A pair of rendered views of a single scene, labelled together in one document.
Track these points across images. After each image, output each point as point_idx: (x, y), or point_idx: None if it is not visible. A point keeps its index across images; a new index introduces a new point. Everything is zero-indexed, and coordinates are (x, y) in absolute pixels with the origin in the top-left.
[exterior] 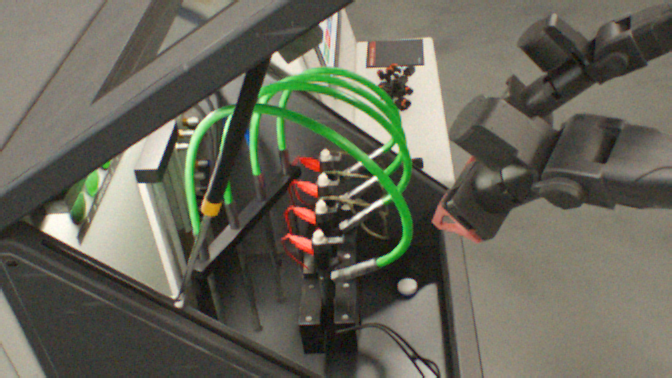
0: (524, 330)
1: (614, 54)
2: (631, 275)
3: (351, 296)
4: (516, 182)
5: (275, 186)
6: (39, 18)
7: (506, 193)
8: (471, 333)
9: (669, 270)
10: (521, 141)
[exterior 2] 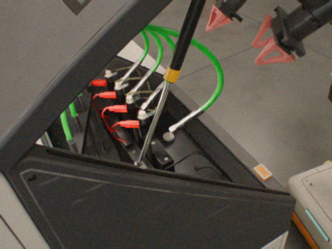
0: None
1: None
2: (216, 108)
3: (160, 147)
4: (324, 12)
5: (86, 101)
6: None
7: (315, 22)
8: (231, 140)
9: (230, 101)
10: None
